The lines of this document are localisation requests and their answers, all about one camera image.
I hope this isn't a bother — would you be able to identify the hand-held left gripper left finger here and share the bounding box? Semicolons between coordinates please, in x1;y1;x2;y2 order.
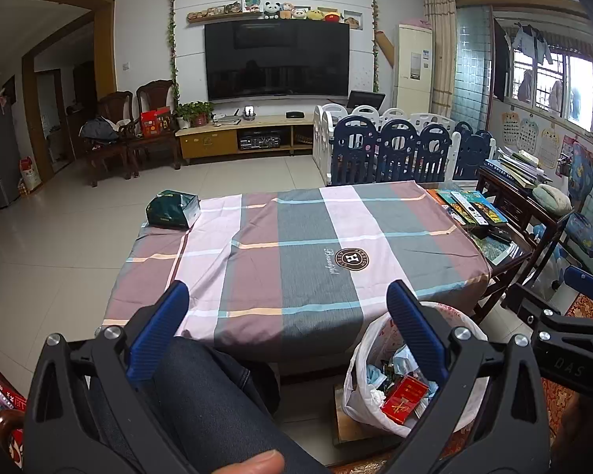
22;280;198;474

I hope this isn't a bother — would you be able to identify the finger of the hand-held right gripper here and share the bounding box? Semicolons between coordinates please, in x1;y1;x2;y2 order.
563;265;593;307
504;282;561;329

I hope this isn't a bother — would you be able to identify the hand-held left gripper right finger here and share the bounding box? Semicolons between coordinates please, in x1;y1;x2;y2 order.
383;280;554;474

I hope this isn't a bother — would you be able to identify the white lined trash basket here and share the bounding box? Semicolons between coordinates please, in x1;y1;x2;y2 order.
342;300;490;439

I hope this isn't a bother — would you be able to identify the person's left hand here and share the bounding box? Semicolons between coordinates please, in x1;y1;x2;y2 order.
212;449;286;474

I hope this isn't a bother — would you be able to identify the dark wooden table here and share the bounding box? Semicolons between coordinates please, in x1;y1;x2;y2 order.
425;182;532;327

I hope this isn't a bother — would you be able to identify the landscape picture book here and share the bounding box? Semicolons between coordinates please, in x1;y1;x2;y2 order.
469;234;522;265

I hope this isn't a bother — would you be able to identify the person's leg in dark pants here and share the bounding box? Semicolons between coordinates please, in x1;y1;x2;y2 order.
86;336;327;474

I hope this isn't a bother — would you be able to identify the grey green cushion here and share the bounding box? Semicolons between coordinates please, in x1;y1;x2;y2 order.
532;184;572;216

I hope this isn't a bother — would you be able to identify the blue child's chair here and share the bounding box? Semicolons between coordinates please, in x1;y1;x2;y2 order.
553;141;593;262

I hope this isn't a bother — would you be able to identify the blue green picture book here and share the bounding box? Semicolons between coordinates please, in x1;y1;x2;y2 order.
462;190;510;224

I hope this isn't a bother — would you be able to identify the dark wooden side desk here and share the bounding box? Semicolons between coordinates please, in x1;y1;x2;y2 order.
476;165;574;297

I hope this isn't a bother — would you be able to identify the green tissue box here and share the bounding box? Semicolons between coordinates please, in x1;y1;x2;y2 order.
145;189;202;230

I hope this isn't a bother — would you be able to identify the stack of books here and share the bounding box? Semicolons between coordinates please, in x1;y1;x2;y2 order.
484;148;549;189

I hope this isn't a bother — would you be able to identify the plaid tablecloth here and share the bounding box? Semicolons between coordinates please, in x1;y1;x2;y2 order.
101;180;492;363

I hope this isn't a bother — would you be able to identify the blue white playpen fence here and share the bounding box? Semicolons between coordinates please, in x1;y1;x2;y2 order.
312;103;496;187

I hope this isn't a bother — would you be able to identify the yellow wooden tv cabinet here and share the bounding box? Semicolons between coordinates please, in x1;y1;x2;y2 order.
175;113;327;165

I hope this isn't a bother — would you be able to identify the barred window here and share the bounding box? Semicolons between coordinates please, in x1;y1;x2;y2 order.
509;24;593;134

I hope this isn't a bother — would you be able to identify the red white bag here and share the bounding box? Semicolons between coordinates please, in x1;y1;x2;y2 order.
19;156;43;193

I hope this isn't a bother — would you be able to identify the red gift box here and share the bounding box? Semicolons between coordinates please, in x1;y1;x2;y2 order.
139;107;174;138

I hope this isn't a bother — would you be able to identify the black bag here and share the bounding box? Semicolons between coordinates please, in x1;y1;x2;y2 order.
79;117;120;141

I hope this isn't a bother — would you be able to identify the black stereo amplifier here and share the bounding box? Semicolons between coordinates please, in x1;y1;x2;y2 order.
238;129;283;151

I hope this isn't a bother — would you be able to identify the green potted plant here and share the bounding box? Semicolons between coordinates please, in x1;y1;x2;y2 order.
175;101;215;130

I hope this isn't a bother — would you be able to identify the dark wooden armchair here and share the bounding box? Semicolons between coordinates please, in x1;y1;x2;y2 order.
84;90;134;188
136;79;183;179

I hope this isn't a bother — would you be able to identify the black monitor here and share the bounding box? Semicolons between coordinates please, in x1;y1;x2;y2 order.
346;90;386;112

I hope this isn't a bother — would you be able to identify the hanging black garment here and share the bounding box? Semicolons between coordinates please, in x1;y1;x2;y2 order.
493;17;511;102

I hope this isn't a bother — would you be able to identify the hanging blue shirt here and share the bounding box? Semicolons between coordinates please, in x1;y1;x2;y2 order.
511;24;554;65

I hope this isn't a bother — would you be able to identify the white standing air conditioner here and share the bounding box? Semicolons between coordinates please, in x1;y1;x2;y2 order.
393;24;433;114

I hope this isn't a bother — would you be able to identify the beige curtain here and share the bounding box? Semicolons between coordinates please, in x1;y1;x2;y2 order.
421;0;456;119

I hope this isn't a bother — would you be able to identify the large black television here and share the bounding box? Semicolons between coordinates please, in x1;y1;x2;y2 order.
204;21;351;102

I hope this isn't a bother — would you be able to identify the artificial ivy vine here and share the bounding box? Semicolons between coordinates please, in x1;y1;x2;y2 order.
370;0;382;94
165;0;180;104

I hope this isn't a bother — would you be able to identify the red wall poster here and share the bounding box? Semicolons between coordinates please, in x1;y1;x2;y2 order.
559;135;576;176

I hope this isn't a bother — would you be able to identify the pale wall chart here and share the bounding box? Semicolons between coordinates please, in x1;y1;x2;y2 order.
519;117;539;154
501;113;521;145
540;128;560;169

